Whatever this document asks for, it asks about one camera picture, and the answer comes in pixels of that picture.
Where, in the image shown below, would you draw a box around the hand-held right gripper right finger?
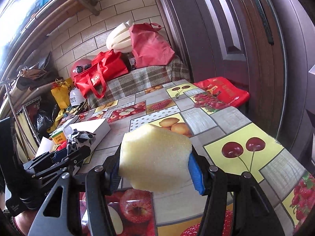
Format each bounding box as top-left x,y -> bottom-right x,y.
188,152 -> 287,236

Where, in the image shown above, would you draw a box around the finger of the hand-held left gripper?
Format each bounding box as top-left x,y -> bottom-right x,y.
32,146 -> 91,180
23,149 -> 69,171

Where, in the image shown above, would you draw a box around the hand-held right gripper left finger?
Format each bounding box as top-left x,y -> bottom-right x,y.
32,150 -> 122,236

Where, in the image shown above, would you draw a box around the black and white patterned cloth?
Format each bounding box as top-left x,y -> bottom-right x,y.
66,129 -> 96,156

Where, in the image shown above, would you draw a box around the white cardboard box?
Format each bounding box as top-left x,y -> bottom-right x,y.
63,119 -> 111,150

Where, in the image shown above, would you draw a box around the pale yellow sponge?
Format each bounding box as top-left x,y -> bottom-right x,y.
118,124 -> 193,193

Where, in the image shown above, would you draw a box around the yellow green-lidded box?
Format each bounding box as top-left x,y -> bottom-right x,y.
49,130 -> 68,145

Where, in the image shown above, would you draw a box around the black plastic bag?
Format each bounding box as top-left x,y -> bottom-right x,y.
36,103 -> 59,133

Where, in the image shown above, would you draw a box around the metal shelf rack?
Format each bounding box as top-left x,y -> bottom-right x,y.
0,79 -> 42,158

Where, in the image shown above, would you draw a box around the fruit print tablecloth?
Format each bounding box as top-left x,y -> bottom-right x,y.
74,79 -> 310,236

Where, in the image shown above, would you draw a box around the yellow shopping bag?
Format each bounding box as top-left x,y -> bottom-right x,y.
51,77 -> 74,109

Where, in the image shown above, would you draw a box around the cardboard pieces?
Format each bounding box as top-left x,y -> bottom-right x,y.
16,52 -> 58,90

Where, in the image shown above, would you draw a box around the red printed plastic bag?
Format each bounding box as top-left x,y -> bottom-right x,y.
194,77 -> 250,107

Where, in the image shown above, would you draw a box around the red tote bag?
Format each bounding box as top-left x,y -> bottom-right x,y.
74,52 -> 129,99

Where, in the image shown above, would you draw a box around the red helmet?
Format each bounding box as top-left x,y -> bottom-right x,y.
70,57 -> 93,79

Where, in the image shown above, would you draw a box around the plaid cloth covered cabinet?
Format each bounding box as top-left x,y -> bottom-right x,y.
87,56 -> 191,109

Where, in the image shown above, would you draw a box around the white foam rolls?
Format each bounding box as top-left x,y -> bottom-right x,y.
106,20 -> 134,52

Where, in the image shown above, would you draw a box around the pinkish red cloth bag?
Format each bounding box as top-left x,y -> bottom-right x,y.
129,23 -> 176,68

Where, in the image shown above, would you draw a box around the brown door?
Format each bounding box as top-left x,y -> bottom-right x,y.
148,0 -> 315,160

